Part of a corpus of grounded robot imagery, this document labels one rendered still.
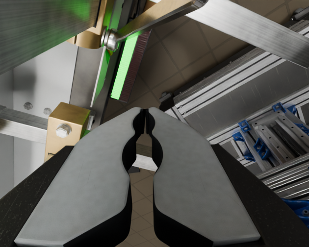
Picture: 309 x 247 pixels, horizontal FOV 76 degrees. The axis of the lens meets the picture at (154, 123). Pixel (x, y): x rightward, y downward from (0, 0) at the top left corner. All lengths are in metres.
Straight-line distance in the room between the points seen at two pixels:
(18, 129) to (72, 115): 0.09
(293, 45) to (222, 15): 0.10
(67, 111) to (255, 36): 0.28
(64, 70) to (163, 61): 0.70
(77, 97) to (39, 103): 0.17
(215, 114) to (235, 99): 0.12
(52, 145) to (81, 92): 0.16
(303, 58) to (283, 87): 0.85
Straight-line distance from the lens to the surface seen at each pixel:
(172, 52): 1.14
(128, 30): 0.19
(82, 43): 0.26
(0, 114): 0.39
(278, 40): 0.29
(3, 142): 0.69
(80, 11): 0.18
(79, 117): 0.33
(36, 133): 0.37
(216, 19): 0.26
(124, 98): 0.45
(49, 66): 0.56
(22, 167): 0.81
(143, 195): 1.82
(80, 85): 0.46
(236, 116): 1.14
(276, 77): 1.13
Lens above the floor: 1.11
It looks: 57 degrees down
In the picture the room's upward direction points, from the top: 178 degrees clockwise
